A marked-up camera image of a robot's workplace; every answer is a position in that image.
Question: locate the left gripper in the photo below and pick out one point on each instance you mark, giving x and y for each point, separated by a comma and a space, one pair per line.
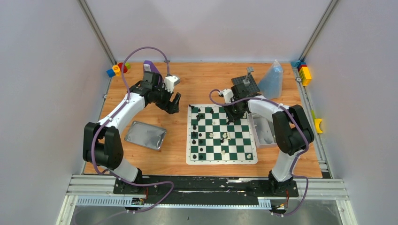
166, 97

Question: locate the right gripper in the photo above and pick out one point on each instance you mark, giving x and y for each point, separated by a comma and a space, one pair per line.
232, 117

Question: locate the silver metal tin box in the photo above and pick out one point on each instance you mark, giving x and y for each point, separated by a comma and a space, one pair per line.
263, 131

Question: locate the green white chess board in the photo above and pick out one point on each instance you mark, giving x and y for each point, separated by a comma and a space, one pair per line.
213, 140

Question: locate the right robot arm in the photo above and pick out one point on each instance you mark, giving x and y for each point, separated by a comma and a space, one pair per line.
292, 130

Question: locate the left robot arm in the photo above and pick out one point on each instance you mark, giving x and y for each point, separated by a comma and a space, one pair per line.
102, 144

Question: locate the dark grey lego baseplate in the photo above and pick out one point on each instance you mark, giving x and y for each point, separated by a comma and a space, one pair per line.
252, 88

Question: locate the purple metronome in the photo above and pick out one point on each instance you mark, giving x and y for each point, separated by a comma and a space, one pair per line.
149, 66

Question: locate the silver tin lid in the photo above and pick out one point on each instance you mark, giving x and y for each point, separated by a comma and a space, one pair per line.
146, 135

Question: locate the red wooden cylinder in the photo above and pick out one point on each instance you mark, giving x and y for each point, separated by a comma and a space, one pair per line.
122, 67

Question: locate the blue plastic bag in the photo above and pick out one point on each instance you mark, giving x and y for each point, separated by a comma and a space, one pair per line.
271, 84

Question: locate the grey lego tower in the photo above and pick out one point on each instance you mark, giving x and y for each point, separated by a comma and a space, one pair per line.
246, 80

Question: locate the green wooden block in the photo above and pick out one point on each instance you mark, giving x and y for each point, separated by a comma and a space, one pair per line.
127, 65

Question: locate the yellow wooden cylinder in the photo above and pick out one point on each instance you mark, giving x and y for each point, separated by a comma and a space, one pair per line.
116, 70

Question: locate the blue wooden block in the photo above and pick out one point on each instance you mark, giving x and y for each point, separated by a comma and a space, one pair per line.
110, 73

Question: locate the colourful lego brick stack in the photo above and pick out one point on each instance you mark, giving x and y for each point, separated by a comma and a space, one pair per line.
303, 71

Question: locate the yellow curved block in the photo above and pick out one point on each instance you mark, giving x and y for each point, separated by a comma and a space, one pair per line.
317, 122

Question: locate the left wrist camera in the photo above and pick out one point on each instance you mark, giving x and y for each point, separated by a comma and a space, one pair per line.
171, 82

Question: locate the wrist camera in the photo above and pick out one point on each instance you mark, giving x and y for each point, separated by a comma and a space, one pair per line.
227, 94
171, 82

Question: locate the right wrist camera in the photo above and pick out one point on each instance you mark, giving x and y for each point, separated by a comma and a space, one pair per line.
227, 94

